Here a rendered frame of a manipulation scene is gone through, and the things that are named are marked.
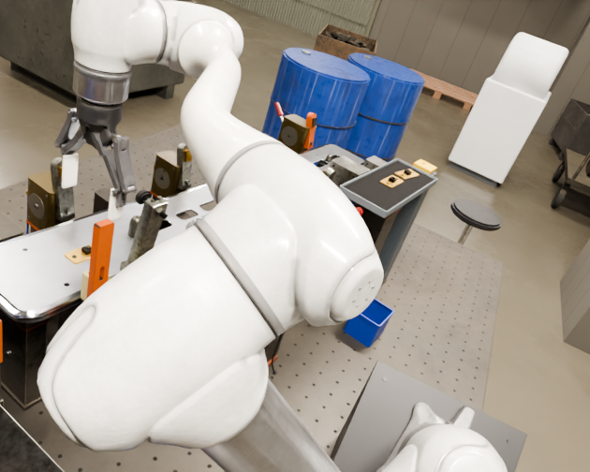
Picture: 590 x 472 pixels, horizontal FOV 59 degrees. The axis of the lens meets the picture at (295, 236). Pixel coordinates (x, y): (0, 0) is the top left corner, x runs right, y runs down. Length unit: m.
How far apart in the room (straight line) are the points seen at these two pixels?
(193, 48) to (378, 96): 3.05
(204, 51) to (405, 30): 8.49
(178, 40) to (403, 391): 0.80
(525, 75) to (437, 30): 4.03
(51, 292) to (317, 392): 0.70
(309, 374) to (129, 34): 0.93
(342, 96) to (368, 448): 2.59
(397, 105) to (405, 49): 5.41
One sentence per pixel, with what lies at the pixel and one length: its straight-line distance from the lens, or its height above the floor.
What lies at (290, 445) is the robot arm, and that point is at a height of 1.21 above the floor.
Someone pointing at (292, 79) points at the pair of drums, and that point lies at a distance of 3.43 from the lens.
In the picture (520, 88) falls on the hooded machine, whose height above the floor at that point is 0.93.
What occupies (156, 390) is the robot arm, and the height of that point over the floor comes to 1.35.
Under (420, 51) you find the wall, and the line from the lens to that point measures 9.29.
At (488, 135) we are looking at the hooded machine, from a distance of 5.41.
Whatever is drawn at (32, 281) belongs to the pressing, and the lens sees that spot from 1.07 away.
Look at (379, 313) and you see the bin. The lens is 1.63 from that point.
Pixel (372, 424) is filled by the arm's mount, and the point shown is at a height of 0.88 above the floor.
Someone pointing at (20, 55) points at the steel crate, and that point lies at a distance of 4.67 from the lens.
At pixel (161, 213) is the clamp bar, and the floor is 1.20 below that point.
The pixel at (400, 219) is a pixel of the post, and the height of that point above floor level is 0.97.
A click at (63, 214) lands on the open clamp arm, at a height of 1.00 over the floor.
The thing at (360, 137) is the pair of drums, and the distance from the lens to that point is 3.99.
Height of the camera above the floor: 1.69
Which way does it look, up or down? 31 degrees down
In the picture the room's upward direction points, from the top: 19 degrees clockwise
